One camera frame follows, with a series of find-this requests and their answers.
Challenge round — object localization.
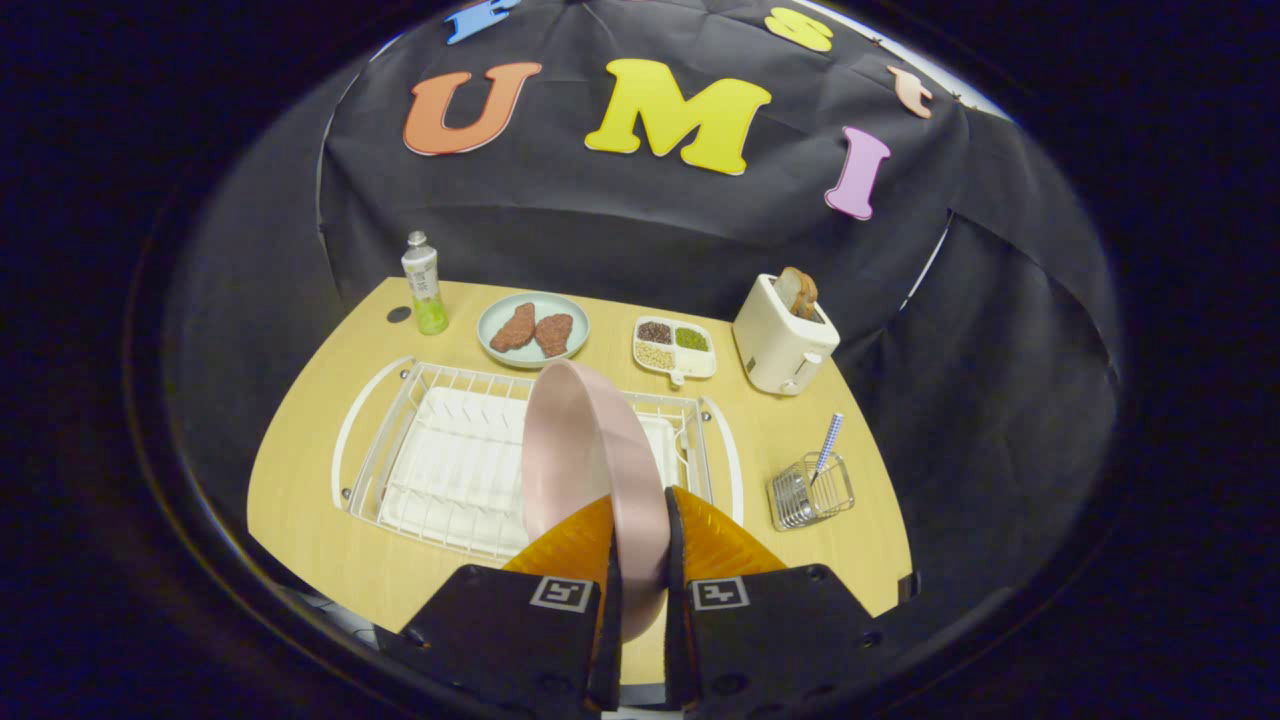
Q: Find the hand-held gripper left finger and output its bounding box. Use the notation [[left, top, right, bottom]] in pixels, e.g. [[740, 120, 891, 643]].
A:
[[373, 493, 625, 715]]

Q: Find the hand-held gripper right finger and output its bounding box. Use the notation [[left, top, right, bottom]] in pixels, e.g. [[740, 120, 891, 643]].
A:
[[661, 485, 919, 717]]

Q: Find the metal wire basket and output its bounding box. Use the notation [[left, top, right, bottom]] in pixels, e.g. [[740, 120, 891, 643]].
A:
[[767, 452, 857, 532]]

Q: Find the pink plate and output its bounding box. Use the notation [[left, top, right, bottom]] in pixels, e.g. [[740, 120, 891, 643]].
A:
[[521, 358, 673, 643]]

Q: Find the blue checkered handle spoon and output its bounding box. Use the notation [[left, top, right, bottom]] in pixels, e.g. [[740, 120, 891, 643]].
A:
[[810, 412, 846, 486]]

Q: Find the white wire dish rack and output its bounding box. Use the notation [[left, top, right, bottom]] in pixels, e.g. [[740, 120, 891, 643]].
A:
[[331, 355, 746, 561]]

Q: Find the pale green plate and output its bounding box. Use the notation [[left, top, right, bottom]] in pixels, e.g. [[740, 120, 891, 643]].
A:
[[476, 292, 591, 370]]

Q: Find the green dish soap bottle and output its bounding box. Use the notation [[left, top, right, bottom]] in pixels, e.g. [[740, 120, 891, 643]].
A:
[[401, 231, 450, 336]]

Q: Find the white drip tray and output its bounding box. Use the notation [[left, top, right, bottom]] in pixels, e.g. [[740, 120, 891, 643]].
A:
[[378, 385, 681, 556]]

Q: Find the white divided bean tray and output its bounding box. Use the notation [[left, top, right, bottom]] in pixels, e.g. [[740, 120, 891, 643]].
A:
[[631, 315, 718, 387]]

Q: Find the cream toaster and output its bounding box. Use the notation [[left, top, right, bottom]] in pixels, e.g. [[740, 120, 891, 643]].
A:
[[732, 273, 841, 397]]

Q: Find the brown meat piece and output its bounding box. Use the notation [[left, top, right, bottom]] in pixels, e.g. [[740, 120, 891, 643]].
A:
[[489, 303, 538, 353], [534, 313, 575, 359]]

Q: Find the brown bread slice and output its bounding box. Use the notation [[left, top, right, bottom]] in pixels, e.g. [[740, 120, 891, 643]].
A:
[[773, 266, 821, 321]]

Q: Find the black backdrop cloth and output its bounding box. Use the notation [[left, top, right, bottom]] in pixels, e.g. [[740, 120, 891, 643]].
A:
[[160, 0, 1123, 621]]

